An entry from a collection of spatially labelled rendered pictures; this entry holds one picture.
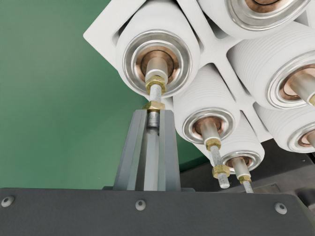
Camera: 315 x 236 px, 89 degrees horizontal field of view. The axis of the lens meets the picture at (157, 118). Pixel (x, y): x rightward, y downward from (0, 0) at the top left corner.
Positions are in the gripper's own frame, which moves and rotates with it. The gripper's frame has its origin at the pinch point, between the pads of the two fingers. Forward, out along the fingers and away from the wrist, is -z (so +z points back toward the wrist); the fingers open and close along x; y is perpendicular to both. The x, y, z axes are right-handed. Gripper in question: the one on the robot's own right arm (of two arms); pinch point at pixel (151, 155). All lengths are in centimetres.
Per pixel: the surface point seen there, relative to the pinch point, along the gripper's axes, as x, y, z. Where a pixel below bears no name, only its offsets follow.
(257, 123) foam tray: -20.0, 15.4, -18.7
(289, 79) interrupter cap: -15.0, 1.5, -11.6
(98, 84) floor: 18.6, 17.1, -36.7
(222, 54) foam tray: -9.4, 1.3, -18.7
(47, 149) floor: 50, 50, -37
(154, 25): 0.2, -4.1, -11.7
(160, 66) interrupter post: -0.4, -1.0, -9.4
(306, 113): -21.0, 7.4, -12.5
